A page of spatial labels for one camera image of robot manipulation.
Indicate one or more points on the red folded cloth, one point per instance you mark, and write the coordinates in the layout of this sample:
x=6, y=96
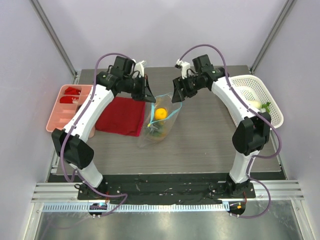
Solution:
x=123, y=116

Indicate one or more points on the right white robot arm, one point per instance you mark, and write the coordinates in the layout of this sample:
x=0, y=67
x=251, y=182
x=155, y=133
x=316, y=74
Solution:
x=253, y=130

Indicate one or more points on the white slotted cable duct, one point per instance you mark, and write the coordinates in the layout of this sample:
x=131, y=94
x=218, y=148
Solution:
x=92, y=207

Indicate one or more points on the white plastic basket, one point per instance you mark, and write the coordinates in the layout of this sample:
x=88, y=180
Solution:
x=252, y=88

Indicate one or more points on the yellow toy lemon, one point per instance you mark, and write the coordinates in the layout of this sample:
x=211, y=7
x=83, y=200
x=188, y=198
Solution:
x=160, y=114

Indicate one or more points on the toy pineapple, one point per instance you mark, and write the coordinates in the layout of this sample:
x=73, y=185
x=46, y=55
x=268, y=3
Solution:
x=157, y=129

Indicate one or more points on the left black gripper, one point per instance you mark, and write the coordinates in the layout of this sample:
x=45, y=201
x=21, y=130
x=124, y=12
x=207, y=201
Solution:
x=145, y=93

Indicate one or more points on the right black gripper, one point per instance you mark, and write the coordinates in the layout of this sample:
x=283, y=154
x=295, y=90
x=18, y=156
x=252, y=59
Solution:
x=183, y=87

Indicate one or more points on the clear zip top bag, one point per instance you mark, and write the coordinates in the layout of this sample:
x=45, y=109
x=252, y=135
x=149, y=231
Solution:
x=173, y=109

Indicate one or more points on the pink compartment tray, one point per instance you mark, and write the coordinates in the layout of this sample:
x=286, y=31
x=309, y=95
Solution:
x=61, y=113

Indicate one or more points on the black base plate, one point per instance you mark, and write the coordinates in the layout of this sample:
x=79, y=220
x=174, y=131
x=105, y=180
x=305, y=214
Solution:
x=176, y=189

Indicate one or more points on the white toy radish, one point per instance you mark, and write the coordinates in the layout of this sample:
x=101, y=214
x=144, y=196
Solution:
x=260, y=106

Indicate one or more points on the red item in tray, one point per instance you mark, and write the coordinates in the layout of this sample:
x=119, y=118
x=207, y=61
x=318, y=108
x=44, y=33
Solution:
x=72, y=91
x=68, y=99

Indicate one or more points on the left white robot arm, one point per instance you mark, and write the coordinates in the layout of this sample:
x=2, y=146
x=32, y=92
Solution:
x=70, y=142

